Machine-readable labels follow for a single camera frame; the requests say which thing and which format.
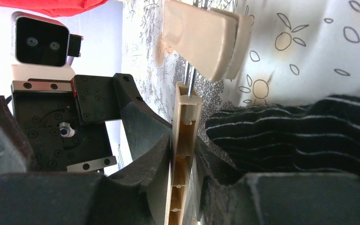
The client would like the floral patterned table mat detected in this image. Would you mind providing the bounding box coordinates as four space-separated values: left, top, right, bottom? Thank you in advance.
121 0 360 225

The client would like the red tank top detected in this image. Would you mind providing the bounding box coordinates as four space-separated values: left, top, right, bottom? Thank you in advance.
0 0 108 17

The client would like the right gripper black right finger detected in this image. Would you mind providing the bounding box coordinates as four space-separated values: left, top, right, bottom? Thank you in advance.
194 139 360 225

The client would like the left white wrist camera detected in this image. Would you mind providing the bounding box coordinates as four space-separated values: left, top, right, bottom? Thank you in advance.
11 11 84 82

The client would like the black underwear orange trim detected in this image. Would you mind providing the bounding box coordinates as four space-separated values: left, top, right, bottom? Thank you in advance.
205 95 360 176

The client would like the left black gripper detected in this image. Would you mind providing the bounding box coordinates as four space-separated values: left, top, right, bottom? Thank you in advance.
0 73 172 180

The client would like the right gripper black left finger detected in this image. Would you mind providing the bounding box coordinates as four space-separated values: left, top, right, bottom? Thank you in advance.
0 135 171 225

